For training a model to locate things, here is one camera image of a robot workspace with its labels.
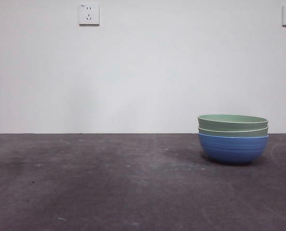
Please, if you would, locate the green ribbed bowl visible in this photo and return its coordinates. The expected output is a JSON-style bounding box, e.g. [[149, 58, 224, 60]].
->
[[197, 114, 269, 132], [197, 126, 269, 138]]

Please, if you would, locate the blue ribbed bowl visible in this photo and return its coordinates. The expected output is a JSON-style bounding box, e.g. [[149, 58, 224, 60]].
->
[[197, 133, 270, 166]]

